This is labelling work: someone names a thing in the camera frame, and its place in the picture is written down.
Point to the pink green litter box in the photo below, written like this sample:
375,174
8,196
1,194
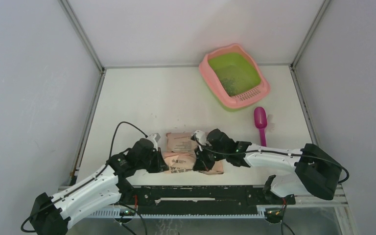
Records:
234,61

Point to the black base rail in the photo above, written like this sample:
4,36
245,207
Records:
200,200

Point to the cat litter bag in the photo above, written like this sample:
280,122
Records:
179,155

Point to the green litter granules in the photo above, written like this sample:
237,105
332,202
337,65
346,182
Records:
232,86

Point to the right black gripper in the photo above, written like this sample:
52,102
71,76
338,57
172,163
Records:
201,163

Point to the torn white bag strip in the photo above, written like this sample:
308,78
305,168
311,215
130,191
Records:
270,124

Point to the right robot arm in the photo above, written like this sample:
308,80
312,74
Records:
309,169

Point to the magenta plastic scoop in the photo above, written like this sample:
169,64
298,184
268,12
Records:
260,120

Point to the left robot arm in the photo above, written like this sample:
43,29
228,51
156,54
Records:
56,214

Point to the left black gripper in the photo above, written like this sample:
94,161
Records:
160,165

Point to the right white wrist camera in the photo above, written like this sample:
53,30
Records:
200,138

